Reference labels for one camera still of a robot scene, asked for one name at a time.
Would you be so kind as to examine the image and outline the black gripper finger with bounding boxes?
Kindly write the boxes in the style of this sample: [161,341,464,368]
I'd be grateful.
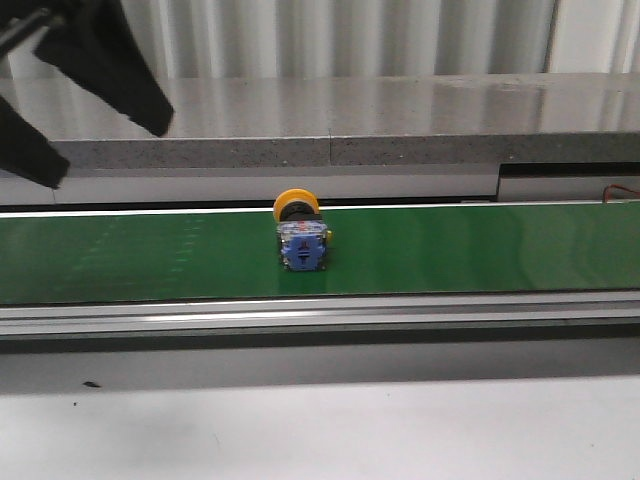
[1,98,70,189]
[35,0,174,136]

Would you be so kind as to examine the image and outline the yellow push button switch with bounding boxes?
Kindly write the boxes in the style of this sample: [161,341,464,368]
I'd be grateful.
[272,188,332,272]

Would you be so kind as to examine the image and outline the grey granite counter slab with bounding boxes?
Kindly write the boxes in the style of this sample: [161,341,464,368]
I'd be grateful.
[1,73,639,170]

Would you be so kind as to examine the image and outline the green conveyor belt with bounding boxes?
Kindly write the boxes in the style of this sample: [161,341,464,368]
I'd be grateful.
[1,202,639,306]

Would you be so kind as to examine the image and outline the red black wire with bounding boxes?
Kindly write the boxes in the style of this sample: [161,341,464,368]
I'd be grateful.
[601,183,640,204]

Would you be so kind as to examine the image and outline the aluminium conveyor frame rail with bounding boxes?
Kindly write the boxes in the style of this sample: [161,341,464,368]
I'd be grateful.
[1,290,639,340]

